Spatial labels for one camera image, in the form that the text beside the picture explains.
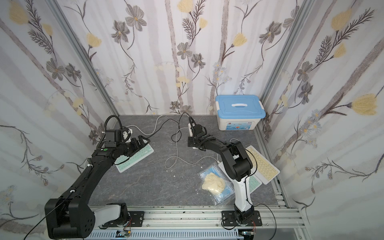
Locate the yellow wireless keyboard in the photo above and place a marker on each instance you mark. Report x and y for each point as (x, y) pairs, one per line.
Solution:
(265, 170)

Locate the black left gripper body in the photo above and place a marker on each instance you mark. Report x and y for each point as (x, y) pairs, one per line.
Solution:
(137, 144)

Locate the white power strip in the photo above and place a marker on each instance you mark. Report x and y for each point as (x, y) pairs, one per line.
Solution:
(191, 134)

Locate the green keyboard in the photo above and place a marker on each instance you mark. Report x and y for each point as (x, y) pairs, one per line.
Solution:
(252, 182)
(123, 163)

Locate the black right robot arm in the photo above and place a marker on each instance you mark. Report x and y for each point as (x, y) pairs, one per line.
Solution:
(238, 166)

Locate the white ribbed cable duct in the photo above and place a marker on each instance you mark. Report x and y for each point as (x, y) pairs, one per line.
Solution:
(218, 234)

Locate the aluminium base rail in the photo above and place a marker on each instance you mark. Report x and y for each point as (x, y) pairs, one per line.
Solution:
(267, 223)

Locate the bag of gloves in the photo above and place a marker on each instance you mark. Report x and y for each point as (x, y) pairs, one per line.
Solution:
(216, 183)

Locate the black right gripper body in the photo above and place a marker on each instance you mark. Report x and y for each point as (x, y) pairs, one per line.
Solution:
(196, 136)

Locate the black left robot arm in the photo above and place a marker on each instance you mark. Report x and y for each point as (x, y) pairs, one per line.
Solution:
(69, 216)

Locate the green keyboard right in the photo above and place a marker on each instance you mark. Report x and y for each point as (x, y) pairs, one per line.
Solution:
(252, 182)

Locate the green keyboard left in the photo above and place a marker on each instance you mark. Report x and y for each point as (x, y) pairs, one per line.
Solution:
(123, 163)

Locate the blue lid storage box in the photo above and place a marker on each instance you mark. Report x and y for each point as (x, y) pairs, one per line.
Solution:
(238, 112)

